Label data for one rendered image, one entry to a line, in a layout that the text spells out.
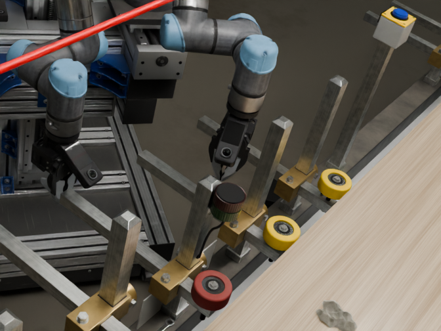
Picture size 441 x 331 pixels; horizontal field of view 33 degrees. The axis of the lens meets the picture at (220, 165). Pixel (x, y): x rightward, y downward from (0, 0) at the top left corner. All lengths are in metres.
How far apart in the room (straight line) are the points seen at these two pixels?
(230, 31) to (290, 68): 2.40
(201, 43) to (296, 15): 2.95
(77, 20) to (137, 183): 1.16
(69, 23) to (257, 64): 0.41
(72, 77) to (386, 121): 1.31
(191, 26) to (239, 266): 0.62
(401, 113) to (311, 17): 2.03
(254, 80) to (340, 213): 0.43
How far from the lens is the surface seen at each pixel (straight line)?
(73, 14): 1.59
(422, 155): 2.05
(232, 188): 1.40
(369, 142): 2.37
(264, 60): 1.47
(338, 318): 1.52
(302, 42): 4.22
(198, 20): 1.54
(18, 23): 2.05
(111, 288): 1.31
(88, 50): 1.62
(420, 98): 2.70
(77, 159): 1.58
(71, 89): 1.48
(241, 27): 1.57
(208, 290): 1.48
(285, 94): 3.73
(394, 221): 1.80
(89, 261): 2.45
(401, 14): 1.93
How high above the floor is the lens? 2.02
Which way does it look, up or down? 40 degrees down
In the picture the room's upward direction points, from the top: 16 degrees clockwise
